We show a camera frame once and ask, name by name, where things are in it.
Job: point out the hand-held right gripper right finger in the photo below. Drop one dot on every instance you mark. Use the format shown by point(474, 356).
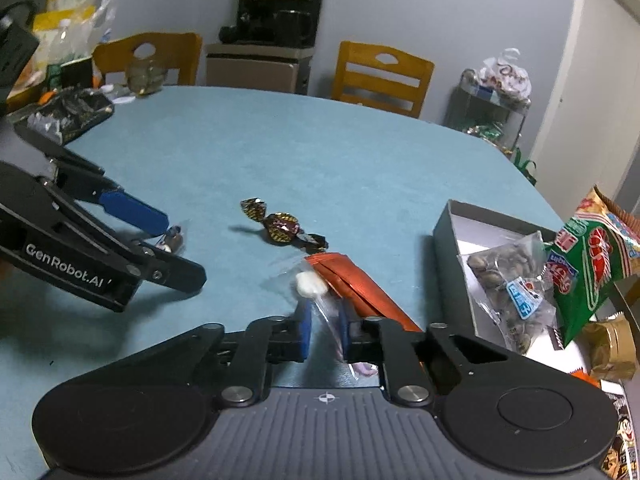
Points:
point(344, 332)

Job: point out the wooden chair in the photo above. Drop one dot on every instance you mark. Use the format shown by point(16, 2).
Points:
point(175, 57)
point(380, 80)

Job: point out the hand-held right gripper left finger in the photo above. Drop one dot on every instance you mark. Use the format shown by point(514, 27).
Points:
point(305, 332)

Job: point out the gold snack packet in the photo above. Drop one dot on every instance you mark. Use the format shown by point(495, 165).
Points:
point(612, 347)

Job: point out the green snack bag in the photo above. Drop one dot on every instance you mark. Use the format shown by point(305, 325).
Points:
point(595, 260)

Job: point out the small silver candy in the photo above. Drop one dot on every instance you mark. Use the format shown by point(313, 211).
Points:
point(171, 240)

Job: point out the clear white candy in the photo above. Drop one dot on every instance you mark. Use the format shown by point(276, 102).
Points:
point(310, 284)

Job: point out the glass shelf cart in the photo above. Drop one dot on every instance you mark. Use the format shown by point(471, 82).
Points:
point(480, 120)

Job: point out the yellow bag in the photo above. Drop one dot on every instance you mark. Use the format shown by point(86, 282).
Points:
point(70, 2)

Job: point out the grey cabinet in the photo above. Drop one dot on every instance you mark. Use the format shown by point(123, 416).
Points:
point(255, 70)

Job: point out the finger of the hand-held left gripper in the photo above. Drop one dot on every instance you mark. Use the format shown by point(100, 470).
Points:
point(180, 275)
point(132, 212)

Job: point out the small orange snack packet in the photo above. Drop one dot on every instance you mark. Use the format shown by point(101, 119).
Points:
point(582, 376)

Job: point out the cartoon printed snack packet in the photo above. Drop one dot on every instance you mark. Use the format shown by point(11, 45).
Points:
point(625, 430)

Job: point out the long orange foil packet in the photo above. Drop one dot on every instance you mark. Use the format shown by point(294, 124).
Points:
point(360, 285)

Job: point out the white door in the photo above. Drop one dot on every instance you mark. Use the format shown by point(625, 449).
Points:
point(590, 60)

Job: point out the black coffee machine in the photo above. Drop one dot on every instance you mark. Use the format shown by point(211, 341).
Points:
point(270, 15)

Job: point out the black snack bag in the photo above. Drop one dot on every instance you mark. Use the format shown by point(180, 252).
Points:
point(70, 112)

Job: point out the plastic bag of snacks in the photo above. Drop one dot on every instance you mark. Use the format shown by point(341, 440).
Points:
point(505, 77)

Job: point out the grey cardboard box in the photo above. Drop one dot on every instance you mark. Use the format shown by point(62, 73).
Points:
point(450, 240)

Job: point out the clear bag of nuts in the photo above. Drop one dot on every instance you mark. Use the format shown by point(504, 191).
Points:
point(500, 280)

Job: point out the brown twist-wrapped candy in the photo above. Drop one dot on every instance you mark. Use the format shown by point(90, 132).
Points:
point(282, 227)

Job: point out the glass jar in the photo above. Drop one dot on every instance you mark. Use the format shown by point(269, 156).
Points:
point(145, 77)

